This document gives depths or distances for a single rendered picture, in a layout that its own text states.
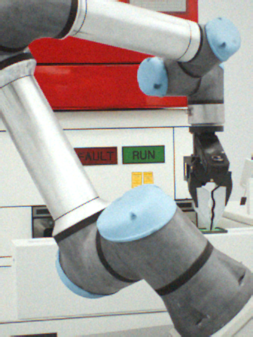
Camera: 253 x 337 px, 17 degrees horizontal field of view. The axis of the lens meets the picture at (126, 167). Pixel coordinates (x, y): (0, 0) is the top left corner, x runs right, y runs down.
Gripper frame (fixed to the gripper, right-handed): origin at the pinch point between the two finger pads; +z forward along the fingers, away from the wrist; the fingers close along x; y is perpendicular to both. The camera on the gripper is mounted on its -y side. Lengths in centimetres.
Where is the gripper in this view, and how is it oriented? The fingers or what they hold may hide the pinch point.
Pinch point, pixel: (211, 224)
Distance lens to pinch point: 177.0
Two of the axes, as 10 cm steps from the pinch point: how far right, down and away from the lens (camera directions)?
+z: 0.2, 10.0, 0.5
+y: -2.2, -0.4, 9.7
